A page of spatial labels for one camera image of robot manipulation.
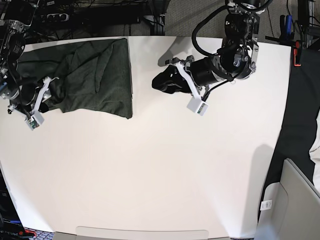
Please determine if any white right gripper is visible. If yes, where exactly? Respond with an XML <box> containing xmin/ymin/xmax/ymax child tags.
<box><xmin>7</xmin><ymin>76</ymin><xmax>63</xmax><ymax>132</ymax></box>

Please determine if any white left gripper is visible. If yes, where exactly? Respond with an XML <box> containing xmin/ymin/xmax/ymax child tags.
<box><xmin>151</xmin><ymin>55</ymin><xmax>209</xmax><ymax>116</ymax></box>

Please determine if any dark green long-sleeve shirt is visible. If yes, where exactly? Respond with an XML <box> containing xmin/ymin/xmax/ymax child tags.
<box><xmin>17</xmin><ymin>38</ymin><xmax>133</xmax><ymax>119</ymax></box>

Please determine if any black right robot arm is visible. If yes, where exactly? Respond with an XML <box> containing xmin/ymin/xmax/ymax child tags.
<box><xmin>0</xmin><ymin>0</ymin><xmax>57</xmax><ymax>130</ymax></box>

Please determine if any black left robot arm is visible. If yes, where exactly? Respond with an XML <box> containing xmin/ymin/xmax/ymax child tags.
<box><xmin>151</xmin><ymin>0</ymin><xmax>271</xmax><ymax>116</ymax></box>

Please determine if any black power strip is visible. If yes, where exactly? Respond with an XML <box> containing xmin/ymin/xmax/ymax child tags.
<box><xmin>41</xmin><ymin>13</ymin><xmax>70</xmax><ymax>23</ymax></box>

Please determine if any black box with orange print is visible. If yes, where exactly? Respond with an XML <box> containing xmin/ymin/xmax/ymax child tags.
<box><xmin>0</xmin><ymin>173</ymin><xmax>37</xmax><ymax>240</ymax></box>

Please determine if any red clamp on table edge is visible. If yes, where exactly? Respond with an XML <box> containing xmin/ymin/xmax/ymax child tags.
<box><xmin>293</xmin><ymin>40</ymin><xmax>302</xmax><ymax>67</ymax></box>

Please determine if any dark grey cloth sheet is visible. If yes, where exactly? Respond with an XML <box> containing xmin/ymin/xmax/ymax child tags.
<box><xmin>256</xmin><ymin>46</ymin><xmax>320</xmax><ymax>221</ymax></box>

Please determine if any white barcode label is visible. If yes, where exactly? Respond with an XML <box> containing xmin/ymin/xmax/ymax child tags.
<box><xmin>260</xmin><ymin>199</ymin><xmax>273</xmax><ymax>211</ymax></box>

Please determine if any white cloth pile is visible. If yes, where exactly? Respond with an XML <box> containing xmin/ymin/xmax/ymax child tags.
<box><xmin>309</xmin><ymin>138</ymin><xmax>320</xmax><ymax>192</ymax></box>

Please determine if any grey plastic bin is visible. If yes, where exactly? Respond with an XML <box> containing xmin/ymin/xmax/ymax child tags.
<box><xmin>254</xmin><ymin>159</ymin><xmax>320</xmax><ymax>240</ymax></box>

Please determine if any black aluminium frame post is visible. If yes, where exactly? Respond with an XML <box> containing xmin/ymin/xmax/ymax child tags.
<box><xmin>147</xmin><ymin>0</ymin><xmax>165</xmax><ymax>36</ymax></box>

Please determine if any blue handled tool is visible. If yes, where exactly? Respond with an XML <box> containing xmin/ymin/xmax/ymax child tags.
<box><xmin>285</xmin><ymin>15</ymin><xmax>293</xmax><ymax>40</ymax></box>

